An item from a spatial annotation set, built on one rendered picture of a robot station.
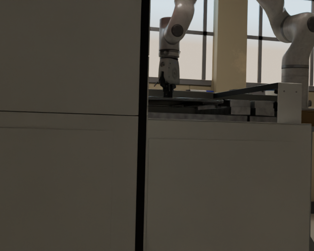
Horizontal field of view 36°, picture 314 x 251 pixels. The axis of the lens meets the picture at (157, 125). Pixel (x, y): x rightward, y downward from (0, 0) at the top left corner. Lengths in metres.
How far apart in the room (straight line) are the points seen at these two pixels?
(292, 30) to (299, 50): 0.09
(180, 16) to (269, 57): 3.12
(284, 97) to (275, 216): 0.40
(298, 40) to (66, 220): 1.35
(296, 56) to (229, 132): 0.75
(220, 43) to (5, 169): 3.60
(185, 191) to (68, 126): 0.47
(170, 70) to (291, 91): 0.48
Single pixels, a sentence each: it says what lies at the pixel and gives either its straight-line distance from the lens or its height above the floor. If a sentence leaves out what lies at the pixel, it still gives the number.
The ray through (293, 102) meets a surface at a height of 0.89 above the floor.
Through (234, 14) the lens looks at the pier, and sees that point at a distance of 4.73.
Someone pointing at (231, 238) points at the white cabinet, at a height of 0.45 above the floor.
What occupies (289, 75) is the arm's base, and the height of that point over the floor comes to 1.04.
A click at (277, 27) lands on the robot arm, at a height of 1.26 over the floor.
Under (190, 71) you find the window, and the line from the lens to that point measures 4.59.
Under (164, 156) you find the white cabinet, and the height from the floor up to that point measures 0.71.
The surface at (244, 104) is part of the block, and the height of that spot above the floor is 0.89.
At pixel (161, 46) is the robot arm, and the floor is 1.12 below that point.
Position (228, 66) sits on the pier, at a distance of 4.62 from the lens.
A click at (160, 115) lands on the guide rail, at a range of 1.76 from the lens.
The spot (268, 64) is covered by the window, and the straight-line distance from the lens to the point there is 4.94.
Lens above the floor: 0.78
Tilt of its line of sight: 1 degrees up
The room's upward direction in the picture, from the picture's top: 1 degrees clockwise
